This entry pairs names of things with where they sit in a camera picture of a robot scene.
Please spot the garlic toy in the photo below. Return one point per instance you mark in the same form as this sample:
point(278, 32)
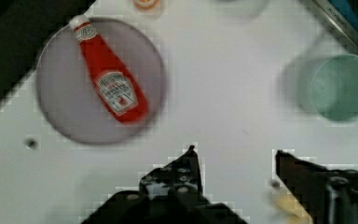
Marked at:
point(293, 209)

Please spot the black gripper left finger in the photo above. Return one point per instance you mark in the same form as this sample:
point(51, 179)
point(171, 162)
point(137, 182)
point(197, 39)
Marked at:
point(168, 195)

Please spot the grey round plate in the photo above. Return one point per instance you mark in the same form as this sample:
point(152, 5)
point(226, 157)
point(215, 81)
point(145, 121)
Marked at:
point(65, 93)

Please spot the red ketchup bottle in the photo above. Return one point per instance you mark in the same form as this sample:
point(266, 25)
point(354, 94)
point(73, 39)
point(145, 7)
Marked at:
point(111, 79)

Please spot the silver toaster oven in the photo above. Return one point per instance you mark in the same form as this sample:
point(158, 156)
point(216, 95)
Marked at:
point(339, 17)

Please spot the orange slice toy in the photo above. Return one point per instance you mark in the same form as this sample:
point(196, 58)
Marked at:
point(145, 4)

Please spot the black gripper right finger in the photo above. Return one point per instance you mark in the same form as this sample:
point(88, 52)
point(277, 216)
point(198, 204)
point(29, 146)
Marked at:
point(330, 196)

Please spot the green mug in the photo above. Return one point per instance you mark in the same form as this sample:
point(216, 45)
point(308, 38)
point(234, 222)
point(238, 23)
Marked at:
point(329, 87)

